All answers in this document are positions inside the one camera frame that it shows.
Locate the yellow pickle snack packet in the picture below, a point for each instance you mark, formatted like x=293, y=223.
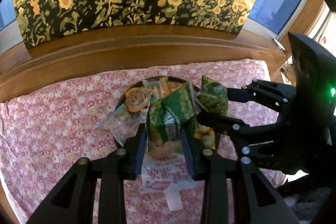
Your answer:
x=206, y=134

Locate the wooden headboard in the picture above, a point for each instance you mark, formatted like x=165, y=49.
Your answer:
x=127, y=47

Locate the small green snack bag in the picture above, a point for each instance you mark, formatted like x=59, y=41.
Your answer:
x=213, y=97

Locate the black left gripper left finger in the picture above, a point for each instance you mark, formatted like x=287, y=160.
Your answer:
x=72, y=198

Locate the large green snack bag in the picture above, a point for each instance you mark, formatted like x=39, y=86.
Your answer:
x=166, y=117

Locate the orange snack packet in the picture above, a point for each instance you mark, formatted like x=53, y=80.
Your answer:
x=136, y=99

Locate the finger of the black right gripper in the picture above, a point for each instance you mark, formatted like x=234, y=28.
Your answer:
x=269, y=138
x=275, y=96

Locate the blue white patterned plate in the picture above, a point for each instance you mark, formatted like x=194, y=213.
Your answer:
x=164, y=105

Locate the pink floral bed sheet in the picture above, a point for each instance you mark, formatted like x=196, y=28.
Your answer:
x=45, y=132

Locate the white pink jelly drink pouch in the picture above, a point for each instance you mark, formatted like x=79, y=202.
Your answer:
x=164, y=171

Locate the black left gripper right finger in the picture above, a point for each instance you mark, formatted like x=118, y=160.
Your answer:
x=254, y=197

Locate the orange cracker packet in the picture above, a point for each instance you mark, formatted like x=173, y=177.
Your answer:
x=161, y=87

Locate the clear candy bag rainbow strip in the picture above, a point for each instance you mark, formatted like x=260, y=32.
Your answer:
x=123, y=124

